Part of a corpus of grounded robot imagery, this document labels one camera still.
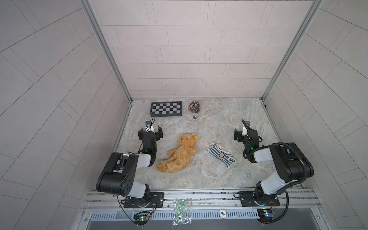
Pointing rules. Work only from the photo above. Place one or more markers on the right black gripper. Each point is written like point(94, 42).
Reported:
point(238, 135)

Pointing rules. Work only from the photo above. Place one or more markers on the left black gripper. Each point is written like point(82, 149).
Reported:
point(141, 134)

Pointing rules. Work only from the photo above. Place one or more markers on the striped knit bear sweater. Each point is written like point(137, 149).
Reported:
point(226, 157)

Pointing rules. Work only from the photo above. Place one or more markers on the brown teddy bear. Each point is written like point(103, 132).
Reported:
point(181, 157)

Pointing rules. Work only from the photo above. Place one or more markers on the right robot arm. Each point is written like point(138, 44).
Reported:
point(291, 167)

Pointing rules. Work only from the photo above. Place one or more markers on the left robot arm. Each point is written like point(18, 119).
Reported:
point(118, 175)

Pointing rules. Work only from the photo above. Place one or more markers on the black white checkerboard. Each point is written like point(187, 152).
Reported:
point(166, 109)

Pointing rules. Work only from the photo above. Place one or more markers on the bag of colourful small parts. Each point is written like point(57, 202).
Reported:
point(194, 107)

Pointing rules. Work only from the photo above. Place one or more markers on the right circuit board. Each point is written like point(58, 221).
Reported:
point(265, 215)

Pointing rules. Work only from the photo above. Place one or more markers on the round white sticker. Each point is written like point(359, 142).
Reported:
point(222, 213)

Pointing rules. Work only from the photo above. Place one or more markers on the left green circuit board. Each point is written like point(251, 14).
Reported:
point(142, 218)

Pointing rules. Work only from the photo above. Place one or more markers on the clear bag green parts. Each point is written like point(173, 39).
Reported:
point(182, 212)

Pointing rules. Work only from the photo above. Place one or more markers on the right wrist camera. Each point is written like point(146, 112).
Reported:
point(246, 127)

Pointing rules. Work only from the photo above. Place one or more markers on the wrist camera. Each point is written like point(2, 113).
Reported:
point(246, 127)
point(149, 124)

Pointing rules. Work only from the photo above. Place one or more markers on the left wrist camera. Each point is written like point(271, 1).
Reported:
point(149, 124)

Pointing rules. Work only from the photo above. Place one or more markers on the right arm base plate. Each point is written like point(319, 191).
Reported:
point(253, 199)

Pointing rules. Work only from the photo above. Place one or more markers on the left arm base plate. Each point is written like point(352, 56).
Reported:
point(153, 200)

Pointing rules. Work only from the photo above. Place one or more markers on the aluminium mounting rail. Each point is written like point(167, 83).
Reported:
point(301, 203)

